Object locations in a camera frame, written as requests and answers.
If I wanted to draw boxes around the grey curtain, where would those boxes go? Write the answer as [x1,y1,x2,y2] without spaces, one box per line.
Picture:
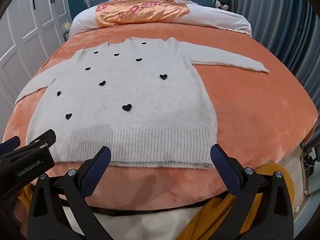
[230,0,320,95]

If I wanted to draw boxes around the yellow bed sheet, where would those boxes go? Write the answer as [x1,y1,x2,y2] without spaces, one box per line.
[15,164,293,240]

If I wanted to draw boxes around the orange fleece blanket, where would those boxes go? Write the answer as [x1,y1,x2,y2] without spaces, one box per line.
[2,21,319,209]

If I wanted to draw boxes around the white mattress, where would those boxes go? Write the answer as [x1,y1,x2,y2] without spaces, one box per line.
[57,205,208,240]

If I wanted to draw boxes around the white sweater with black hearts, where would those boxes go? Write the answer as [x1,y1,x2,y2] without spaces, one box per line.
[15,37,270,170]

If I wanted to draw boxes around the white wardrobe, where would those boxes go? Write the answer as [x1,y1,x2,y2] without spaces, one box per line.
[0,0,69,110]

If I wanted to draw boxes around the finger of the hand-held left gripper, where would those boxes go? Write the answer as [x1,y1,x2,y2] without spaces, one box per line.
[0,135,21,154]
[24,129,57,149]

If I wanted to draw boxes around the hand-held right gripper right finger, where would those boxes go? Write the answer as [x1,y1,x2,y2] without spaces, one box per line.
[210,144,294,240]

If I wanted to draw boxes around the orange floral satin pillow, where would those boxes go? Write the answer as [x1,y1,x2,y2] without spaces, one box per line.
[94,0,190,28]

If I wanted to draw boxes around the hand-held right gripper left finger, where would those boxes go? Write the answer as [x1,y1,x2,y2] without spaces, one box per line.
[27,145,112,240]

